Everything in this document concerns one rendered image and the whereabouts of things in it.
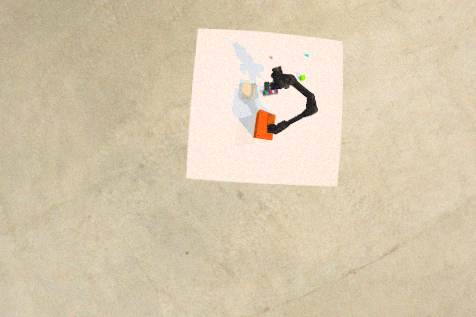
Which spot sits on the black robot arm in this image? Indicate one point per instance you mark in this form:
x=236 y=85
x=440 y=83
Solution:
x=311 y=105

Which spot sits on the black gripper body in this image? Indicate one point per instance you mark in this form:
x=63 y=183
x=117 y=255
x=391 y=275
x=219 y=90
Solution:
x=273 y=86

